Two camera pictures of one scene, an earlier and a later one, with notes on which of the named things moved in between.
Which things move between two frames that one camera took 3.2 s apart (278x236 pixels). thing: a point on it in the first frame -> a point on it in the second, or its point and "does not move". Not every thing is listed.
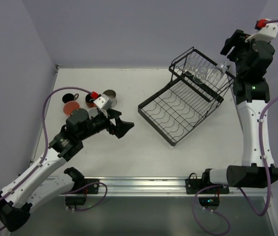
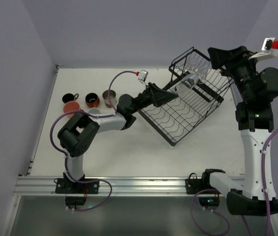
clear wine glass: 218,71 -> 189,81
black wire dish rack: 199,84 does not move
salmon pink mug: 93,112 does not move
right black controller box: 208,201 does not move
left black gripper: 112,122 -> 151,93
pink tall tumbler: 69,106 does not move
